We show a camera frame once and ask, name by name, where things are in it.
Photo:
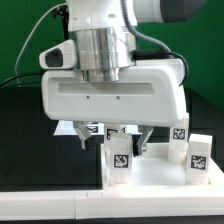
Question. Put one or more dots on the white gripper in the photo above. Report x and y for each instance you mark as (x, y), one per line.
(148, 93)

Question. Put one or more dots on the white square tabletop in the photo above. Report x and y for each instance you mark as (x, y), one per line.
(152, 168)

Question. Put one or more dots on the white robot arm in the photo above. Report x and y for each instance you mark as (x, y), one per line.
(99, 75)

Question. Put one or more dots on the white marker base sheet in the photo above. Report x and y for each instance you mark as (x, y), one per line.
(65, 128)

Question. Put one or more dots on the white L-shaped obstacle fence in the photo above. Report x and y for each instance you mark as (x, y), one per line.
(118, 202)

